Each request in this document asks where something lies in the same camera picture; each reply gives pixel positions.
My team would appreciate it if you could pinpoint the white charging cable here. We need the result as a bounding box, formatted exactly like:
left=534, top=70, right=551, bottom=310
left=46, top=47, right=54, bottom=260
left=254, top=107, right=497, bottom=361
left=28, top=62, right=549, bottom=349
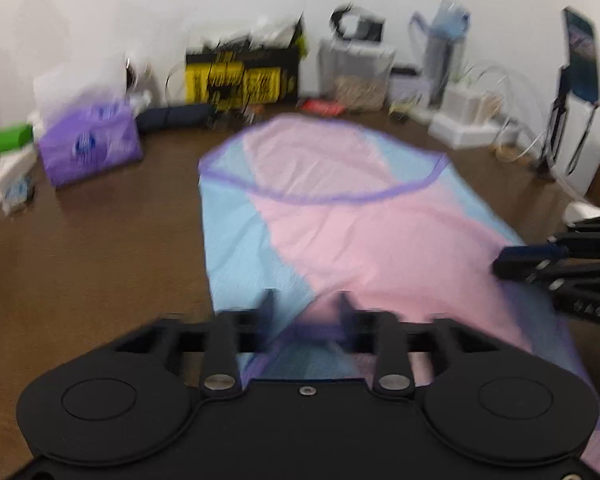
left=472, top=62, right=544, bottom=162

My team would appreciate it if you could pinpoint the black phone stand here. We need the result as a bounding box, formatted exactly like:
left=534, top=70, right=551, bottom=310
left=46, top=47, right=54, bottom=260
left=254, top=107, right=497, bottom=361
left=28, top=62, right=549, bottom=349
left=534, top=64, right=574, bottom=181

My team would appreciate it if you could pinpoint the clear container of seeds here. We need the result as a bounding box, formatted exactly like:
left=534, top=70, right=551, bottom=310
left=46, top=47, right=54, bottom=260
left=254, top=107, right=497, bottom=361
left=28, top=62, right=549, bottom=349
left=318, top=38, right=397, bottom=113

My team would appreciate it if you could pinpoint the white charger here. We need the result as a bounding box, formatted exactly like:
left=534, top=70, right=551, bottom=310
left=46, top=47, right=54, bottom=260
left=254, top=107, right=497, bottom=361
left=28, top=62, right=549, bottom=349
left=442, top=83, right=483, bottom=118

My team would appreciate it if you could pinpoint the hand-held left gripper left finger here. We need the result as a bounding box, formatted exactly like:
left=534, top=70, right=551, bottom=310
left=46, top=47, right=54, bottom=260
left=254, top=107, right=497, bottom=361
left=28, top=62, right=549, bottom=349
left=115, top=289, right=279, bottom=397

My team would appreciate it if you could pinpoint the red packet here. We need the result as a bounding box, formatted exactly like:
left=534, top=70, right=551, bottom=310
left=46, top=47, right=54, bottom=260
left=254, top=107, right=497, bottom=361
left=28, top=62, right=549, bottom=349
left=299, top=99, right=346, bottom=115

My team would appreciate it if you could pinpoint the white power bank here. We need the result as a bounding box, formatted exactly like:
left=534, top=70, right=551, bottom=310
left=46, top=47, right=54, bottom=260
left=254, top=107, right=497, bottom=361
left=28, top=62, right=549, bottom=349
left=563, top=200, right=600, bottom=225

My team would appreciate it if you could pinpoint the dark navy pouch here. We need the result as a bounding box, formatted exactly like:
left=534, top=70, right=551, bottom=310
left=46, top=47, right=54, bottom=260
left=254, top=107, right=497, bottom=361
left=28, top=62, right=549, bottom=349
left=135, top=103, right=216, bottom=135

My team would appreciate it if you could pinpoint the green box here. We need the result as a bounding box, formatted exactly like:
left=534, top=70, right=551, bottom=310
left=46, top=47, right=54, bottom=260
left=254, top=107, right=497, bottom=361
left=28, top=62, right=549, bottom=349
left=0, top=123, right=35, bottom=158

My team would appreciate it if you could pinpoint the small blue packet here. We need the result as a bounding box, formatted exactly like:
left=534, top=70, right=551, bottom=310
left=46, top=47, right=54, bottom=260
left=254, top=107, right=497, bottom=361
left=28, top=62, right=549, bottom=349
left=2, top=176, right=36, bottom=216

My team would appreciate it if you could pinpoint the blue grey water bottle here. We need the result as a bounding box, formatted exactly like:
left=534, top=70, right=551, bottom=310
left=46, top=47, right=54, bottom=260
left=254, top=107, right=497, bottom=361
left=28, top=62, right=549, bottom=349
left=410, top=0, right=474, bottom=109

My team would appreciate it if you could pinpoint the white tissue sheet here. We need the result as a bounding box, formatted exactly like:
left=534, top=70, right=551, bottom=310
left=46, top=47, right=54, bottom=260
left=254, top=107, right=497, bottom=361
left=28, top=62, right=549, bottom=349
left=32, top=52, right=131, bottom=122

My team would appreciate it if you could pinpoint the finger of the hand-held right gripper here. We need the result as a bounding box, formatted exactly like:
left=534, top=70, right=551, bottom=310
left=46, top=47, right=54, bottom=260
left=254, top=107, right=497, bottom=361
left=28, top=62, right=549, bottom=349
left=494, top=212, right=600, bottom=262
left=491, top=259, right=600, bottom=332

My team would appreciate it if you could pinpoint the white robot-shaped camera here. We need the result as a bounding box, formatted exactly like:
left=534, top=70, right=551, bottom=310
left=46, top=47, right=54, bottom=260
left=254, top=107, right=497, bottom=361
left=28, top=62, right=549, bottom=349
left=124, top=54, right=154, bottom=105

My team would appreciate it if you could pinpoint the pink and blue garment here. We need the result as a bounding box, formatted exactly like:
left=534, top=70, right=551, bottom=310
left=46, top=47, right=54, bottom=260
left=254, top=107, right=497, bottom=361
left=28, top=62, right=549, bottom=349
left=198, top=113, right=600, bottom=479

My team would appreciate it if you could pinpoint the black and yellow box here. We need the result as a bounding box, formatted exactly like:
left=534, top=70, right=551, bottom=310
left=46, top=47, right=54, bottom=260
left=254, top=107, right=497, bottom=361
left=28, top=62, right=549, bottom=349
left=184, top=14, right=309, bottom=111

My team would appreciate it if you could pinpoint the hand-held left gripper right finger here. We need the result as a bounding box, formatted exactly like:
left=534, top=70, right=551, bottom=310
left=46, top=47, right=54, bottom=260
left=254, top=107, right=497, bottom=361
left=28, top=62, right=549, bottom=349
left=337, top=292, right=487, bottom=399

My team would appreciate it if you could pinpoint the white power strip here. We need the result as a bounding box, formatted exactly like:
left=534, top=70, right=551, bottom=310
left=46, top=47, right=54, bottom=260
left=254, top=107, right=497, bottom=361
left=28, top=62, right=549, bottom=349
left=427, top=109, right=521, bottom=150

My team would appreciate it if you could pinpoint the black wrist watch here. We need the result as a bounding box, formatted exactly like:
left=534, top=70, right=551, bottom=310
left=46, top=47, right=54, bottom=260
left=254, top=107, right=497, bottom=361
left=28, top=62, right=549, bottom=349
left=328, top=3, right=386, bottom=44

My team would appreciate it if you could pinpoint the white flat box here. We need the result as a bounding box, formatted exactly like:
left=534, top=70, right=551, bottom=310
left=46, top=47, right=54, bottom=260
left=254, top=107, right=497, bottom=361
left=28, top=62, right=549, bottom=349
left=0, top=145, right=39, bottom=209

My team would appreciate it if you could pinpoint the smartphone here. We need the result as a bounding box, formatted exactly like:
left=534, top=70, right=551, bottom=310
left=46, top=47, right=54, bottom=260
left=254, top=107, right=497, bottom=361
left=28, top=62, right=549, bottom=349
left=561, top=5, right=600, bottom=106

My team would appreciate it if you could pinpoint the purple tissue box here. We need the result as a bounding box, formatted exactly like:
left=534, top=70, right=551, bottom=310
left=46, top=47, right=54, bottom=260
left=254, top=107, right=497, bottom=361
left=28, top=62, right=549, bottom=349
left=38, top=100, right=145, bottom=190

